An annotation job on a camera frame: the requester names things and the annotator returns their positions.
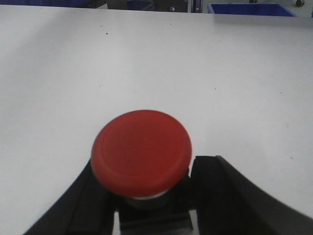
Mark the red mushroom push button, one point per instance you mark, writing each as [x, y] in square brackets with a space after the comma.
[142, 158]

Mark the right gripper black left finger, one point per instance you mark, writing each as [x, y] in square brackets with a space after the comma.
[86, 208]

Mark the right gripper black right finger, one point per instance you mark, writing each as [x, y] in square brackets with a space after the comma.
[227, 203]

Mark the blue bin beyond table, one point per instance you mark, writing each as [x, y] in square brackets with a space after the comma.
[256, 9]

